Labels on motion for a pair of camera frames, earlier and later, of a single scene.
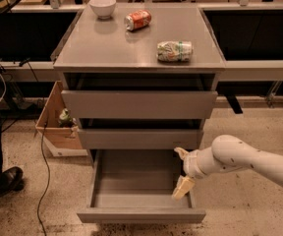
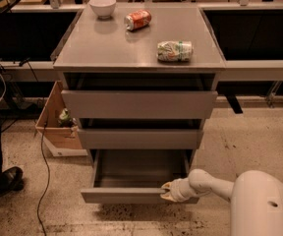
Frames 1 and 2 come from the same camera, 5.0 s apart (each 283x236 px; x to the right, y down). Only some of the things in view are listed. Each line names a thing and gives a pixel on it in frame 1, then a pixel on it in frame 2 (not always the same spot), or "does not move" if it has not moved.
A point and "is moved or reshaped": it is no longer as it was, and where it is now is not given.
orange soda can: x=138 y=20 does not move
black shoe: x=9 y=181 does not move
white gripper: x=191 y=165 → x=179 y=190
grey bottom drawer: x=137 y=187 is moved or reshaped
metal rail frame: x=235 y=71 does not move
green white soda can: x=175 y=51 does not move
